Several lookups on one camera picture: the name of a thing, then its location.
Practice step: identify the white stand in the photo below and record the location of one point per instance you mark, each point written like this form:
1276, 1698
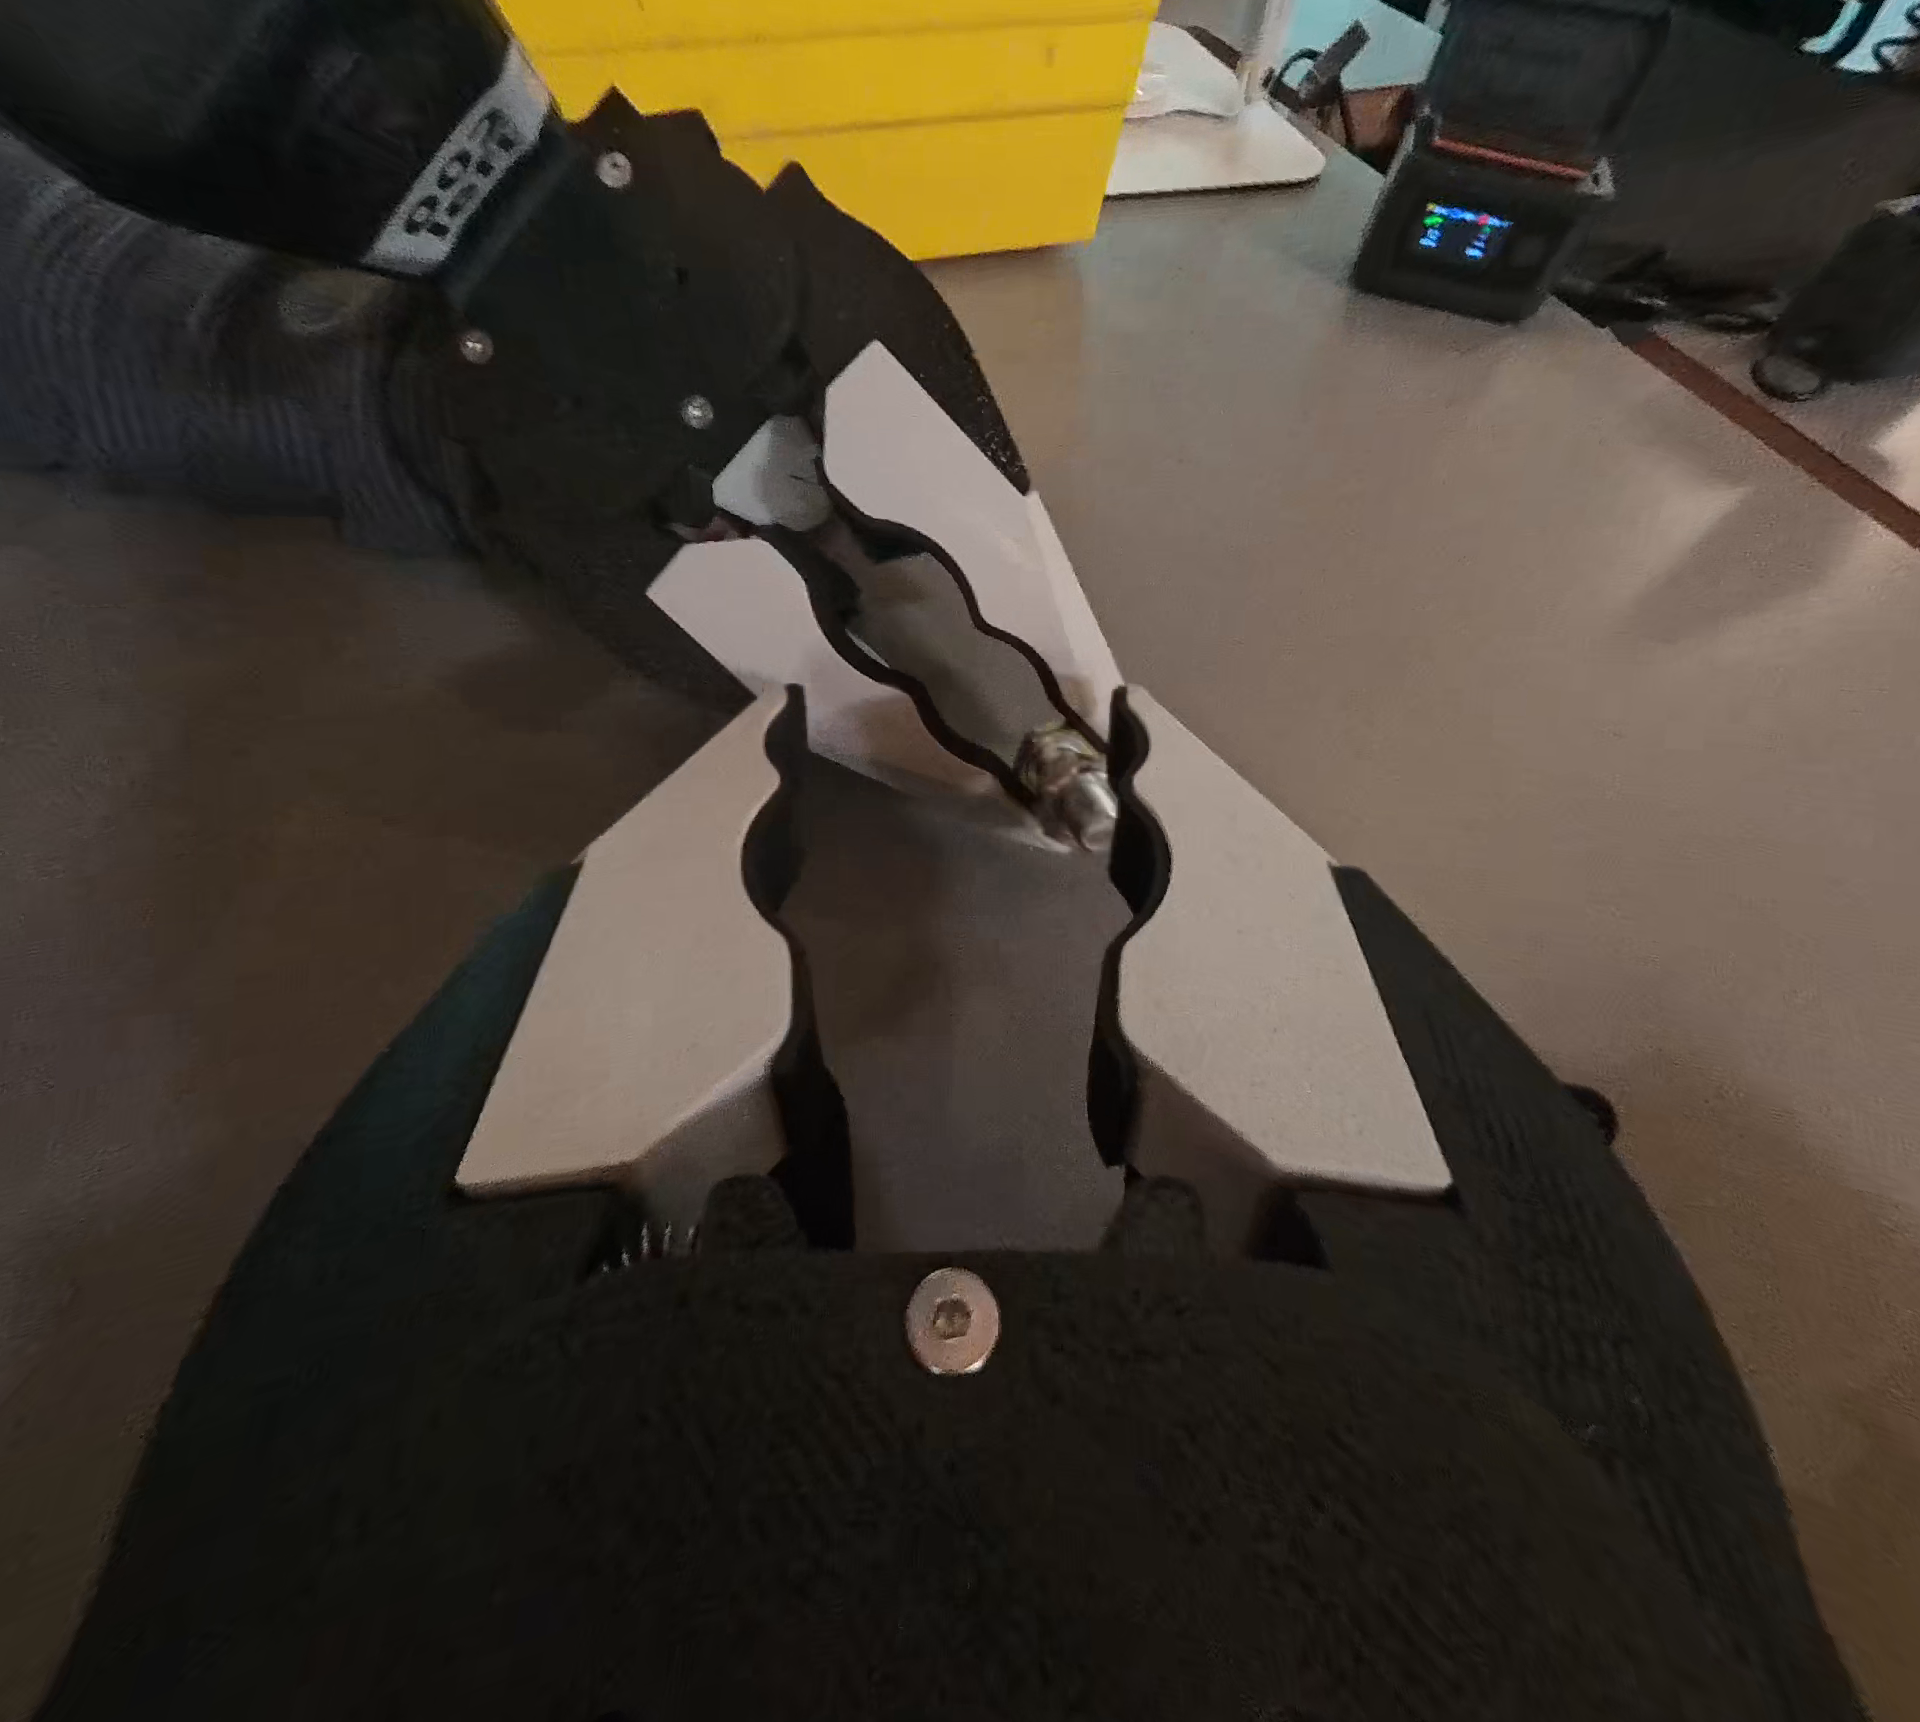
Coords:
1214, 146

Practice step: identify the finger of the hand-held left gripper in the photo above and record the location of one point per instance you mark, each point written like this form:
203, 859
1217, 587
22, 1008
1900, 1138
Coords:
961, 492
750, 621

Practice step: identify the steel bolt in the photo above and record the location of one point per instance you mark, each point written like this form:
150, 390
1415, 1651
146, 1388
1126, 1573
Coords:
1089, 818

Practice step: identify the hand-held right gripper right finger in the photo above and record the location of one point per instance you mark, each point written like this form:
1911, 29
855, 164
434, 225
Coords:
1260, 1003

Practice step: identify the black bag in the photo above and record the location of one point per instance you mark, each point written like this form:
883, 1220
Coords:
1754, 133

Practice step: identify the yellow plastic bin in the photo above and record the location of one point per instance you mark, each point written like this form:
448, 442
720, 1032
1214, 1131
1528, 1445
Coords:
810, 27

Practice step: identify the black pouch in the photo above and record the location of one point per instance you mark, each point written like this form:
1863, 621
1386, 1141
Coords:
1853, 297

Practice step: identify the person's left forearm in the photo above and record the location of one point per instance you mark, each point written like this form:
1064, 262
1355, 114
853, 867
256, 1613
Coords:
150, 373

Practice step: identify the black device with screen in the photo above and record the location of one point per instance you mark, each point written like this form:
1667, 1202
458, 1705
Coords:
1479, 237

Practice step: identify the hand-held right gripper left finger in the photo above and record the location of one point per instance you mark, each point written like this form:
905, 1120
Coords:
644, 1003

